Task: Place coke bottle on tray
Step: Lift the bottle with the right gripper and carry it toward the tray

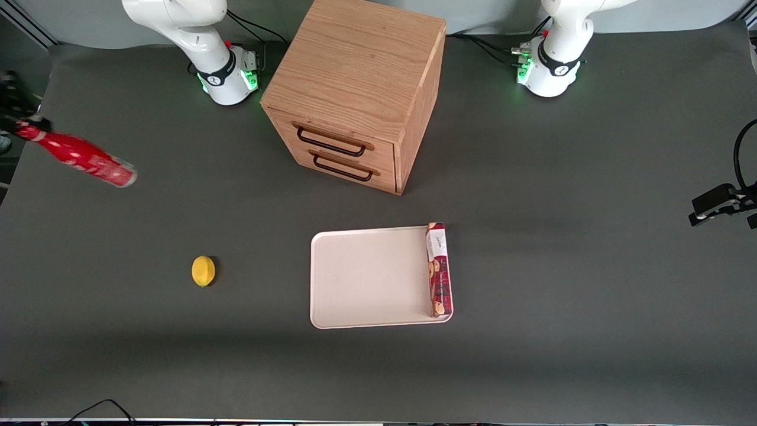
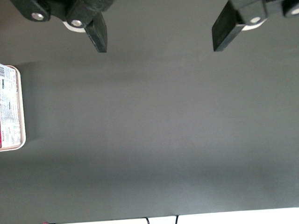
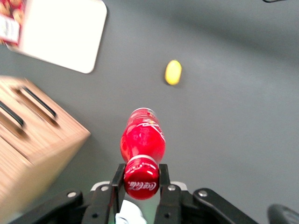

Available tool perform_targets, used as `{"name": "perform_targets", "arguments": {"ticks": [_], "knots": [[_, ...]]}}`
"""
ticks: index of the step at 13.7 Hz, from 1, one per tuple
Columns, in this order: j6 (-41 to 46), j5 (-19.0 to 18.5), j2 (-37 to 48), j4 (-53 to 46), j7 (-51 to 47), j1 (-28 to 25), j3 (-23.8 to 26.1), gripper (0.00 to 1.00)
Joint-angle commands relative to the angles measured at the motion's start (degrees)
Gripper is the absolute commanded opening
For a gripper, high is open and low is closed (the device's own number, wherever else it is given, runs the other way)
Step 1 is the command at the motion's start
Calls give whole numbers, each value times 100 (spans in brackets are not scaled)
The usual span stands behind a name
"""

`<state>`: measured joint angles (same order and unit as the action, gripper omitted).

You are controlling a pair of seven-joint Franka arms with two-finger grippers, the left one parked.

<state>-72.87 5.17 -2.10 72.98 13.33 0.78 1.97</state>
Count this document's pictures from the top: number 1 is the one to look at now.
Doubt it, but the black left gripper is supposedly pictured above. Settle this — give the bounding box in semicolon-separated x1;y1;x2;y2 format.
688;183;757;230

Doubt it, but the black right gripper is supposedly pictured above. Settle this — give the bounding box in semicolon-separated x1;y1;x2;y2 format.
0;70;54;133

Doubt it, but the red coke bottle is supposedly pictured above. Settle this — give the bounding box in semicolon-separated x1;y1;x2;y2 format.
14;120;138;188

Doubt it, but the white plastic tray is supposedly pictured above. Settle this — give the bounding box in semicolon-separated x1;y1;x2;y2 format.
309;225;454;330

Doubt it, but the dark grey table mat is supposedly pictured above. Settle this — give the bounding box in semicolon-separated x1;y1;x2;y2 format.
0;21;757;422

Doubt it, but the yellow lemon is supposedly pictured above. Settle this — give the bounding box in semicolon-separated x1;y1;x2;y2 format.
191;255;216;288

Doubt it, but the red cookie box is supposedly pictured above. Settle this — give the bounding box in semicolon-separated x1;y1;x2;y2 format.
425;222;454;320

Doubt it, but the wooden two-drawer cabinet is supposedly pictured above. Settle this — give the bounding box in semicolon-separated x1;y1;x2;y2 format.
260;0;447;196

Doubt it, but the wooden drawer front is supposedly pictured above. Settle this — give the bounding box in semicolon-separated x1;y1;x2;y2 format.
278;114;396;172
293;147;396;192

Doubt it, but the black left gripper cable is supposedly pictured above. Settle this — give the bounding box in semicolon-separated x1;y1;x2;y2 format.
733;118;757;191

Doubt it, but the aluminium frame rail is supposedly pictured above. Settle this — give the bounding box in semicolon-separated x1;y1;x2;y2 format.
5;0;61;49

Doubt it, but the black right arm base cable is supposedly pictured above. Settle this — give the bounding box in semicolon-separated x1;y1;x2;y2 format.
226;8;290;73

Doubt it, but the black arm base cable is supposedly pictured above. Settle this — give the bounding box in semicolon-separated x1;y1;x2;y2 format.
226;8;290;73
446;33;522;55
470;37;524;67

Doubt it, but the black left arm base cable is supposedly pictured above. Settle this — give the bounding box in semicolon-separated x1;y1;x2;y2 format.
446;33;522;55
470;37;524;67

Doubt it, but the black cable at table edge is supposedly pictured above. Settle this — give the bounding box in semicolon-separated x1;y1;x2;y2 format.
58;398;138;426

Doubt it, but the black metal drawer handle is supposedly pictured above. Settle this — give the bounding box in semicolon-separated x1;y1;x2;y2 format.
312;154;375;183
296;126;367;158

